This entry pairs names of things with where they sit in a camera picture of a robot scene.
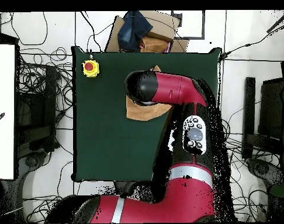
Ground orange terry towel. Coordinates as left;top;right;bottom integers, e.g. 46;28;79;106
126;65;173;121

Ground long black flat board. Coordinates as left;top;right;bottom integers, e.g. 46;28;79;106
241;76;257;160

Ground dark green table cloth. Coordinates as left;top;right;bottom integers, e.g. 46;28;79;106
71;45;223;183

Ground yellow emergency stop button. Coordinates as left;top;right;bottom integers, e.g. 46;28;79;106
81;59;101;78

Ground orange cloth in box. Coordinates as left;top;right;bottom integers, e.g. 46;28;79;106
140;36;171;54

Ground blue denim jeans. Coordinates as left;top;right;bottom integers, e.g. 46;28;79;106
117;10;154;53

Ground brown cardboard box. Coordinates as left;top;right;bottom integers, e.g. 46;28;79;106
104;10;190;54

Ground black metal stand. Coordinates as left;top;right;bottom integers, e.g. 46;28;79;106
15;65;60;159
258;78;284;155

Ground white board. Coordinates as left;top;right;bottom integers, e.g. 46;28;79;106
0;44;16;180

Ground black square frame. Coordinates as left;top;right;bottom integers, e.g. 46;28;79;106
171;10;206;40

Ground black pedestal leg with knob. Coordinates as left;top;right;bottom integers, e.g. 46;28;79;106
18;151;48;180
246;157;284;188

